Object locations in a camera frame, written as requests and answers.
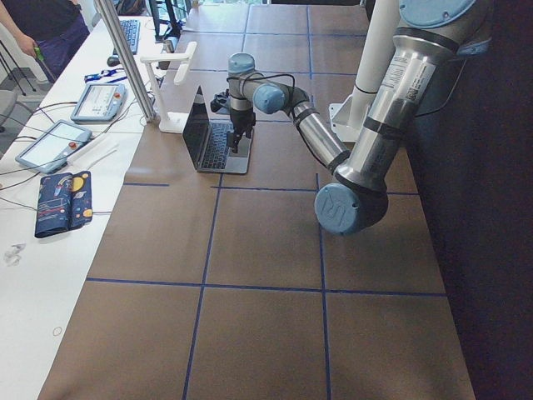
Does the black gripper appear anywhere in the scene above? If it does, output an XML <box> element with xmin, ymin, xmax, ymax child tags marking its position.
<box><xmin>210</xmin><ymin>88</ymin><xmax>256</xmax><ymax>153</ymax></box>

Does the dark grey laptop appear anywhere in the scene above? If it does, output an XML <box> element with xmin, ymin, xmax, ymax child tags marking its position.
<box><xmin>182</xmin><ymin>86</ymin><xmax>252</xmax><ymax>174</ymax></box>

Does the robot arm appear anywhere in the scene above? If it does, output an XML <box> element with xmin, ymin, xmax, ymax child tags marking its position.
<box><xmin>211</xmin><ymin>1</ymin><xmax>494</xmax><ymax>235</ymax></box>

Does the white desk lamp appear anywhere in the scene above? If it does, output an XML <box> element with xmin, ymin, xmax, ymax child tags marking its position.
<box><xmin>139</xmin><ymin>41</ymin><xmax>197</xmax><ymax>134</ymax></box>

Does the black computer mouse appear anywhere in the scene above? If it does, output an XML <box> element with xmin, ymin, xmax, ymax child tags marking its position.
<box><xmin>107</xmin><ymin>55</ymin><xmax>121</xmax><ymax>67</ymax></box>

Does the far teach pendant tablet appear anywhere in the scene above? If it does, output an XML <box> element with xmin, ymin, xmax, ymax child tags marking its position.
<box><xmin>71</xmin><ymin>82</ymin><xmax>127</xmax><ymax>124</ymax></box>

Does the teach pendant tablet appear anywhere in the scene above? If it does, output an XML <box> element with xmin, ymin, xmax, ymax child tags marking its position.
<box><xmin>15</xmin><ymin>120</ymin><xmax>92</xmax><ymax>174</ymax></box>
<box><xmin>71</xmin><ymin>82</ymin><xmax>127</xmax><ymax>124</ymax></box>

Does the black keyboard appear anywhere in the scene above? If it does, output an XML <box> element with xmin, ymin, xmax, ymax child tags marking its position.
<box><xmin>120</xmin><ymin>19</ymin><xmax>141</xmax><ymax>54</ymax></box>

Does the space themed blue booklet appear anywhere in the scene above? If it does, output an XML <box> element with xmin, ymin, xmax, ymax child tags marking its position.
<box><xmin>34</xmin><ymin>171</ymin><xmax>92</xmax><ymax>238</ymax></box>

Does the near teach pendant tablet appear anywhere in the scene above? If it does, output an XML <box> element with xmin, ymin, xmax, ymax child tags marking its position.
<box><xmin>15</xmin><ymin>120</ymin><xmax>92</xmax><ymax>174</ymax></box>

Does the person in dark clothes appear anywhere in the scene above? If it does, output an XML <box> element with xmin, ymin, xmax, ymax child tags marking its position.
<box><xmin>1</xmin><ymin>0</ymin><xmax>89</xmax><ymax>83</ymax></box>

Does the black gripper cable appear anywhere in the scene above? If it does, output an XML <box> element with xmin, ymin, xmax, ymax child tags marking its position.
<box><xmin>227</xmin><ymin>72</ymin><xmax>297</xmax><ymax>113</ymax></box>

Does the aluminium frame post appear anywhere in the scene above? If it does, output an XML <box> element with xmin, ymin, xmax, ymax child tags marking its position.
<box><xmin>95</xmin><ymin>0</ymin><xmax>156</xmax><ymax>123</ymax></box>

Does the white pedestal column mount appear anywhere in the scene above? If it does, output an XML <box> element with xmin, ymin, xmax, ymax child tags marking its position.
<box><xmin>329</xmin><ymin>0</ymin><xmax>400</xmax><ymax>143</ymax></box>

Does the blue lanyard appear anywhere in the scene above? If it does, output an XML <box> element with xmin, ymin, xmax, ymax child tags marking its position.
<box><xmin>83</xmin><ymin>69</ymin><xmax>127</xmax><ymax>83</ymax></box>

